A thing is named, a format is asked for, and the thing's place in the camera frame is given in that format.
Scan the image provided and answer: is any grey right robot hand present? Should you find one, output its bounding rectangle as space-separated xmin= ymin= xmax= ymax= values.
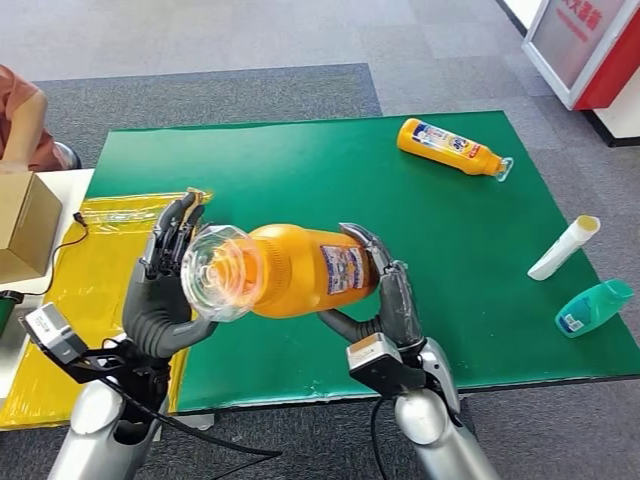
xmin=317 ymin=222 xmax=427 ymax=348

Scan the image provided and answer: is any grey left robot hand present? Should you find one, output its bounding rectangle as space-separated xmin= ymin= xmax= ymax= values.
xmin=122 ymin=190 xmax=220 ymax=360

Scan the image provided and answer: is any orange bottle with clear cap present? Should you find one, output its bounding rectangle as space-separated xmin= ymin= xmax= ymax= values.
xmin=396 ymin=117 xmax=515 ymax=183
xmin=180 ymin=223 xmax=380 ymax=325

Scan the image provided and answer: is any white bottle with yellow cap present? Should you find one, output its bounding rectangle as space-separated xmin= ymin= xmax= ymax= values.
xmin=527 ymin=215 xmax=601 ymax=282

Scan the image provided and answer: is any teal bottle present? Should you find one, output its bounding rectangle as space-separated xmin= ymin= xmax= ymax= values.
xmin=555 ymin=278 xmax=635 ymax=339

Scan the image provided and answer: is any yellow plastic bag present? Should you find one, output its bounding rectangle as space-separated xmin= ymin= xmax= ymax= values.
xmin=0 ymin=190 xmax=214 ymax=431

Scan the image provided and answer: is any white table foot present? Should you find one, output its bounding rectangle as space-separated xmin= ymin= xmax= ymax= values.
xmin=159 ymin=413 xmax=216 ymax=433

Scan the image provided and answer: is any green table mat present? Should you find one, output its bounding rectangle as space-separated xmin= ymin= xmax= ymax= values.
xmin=87 ymin=110 xmax=640 ymax=413

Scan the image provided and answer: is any black chair base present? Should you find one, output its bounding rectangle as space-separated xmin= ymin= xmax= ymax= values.
xmin=54 ymin=140 xmax=82 ymax=171

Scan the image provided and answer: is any cardboard box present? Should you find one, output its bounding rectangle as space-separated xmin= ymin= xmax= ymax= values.
xmin=0 ymin=170 xmax=63 ymax=285

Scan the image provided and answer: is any dark green cup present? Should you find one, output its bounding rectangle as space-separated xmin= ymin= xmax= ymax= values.
xmin=0 ymin=290 xmax=24 ymax=336

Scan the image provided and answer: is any person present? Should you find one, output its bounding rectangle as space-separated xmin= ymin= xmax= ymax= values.
xmin=0 ymin=64 xmax=69 ymax=172

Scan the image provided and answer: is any red and white sign stand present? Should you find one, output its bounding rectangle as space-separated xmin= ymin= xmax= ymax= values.
xmin=521 ymin=0 xmax=640 ymax=112

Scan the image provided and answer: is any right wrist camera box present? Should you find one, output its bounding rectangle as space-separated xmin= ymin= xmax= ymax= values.
xmin=346 ymin=333 xmax=427 ymax=399

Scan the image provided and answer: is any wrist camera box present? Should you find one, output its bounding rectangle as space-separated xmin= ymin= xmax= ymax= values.
xmin=346 ymin=333 xmax=427 ymax=399
xmin=20 ymin=303 xmax=90 ymax=367

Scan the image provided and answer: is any thin black table cable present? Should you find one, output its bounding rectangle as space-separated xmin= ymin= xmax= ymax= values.
xmin=22 ymin=211 xmax=90 ymax=297

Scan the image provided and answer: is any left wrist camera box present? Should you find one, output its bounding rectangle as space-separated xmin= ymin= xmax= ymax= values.
xmin=20 ymin=303 xmax=90 ymax=367

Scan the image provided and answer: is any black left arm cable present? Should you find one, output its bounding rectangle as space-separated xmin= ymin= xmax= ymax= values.
xmin=97 ymin=374 xmax=284 ymax=480

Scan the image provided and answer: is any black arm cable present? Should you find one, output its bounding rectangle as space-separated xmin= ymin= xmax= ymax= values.
xmin=97 ymin=374 xmax=284 ymax=480
xmin=370 ymin=397 xmax=397 ymax=480

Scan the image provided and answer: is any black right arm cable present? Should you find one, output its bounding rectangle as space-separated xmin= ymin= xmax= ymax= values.
xmin=370 ymin=397 xmax=397 ymax=480

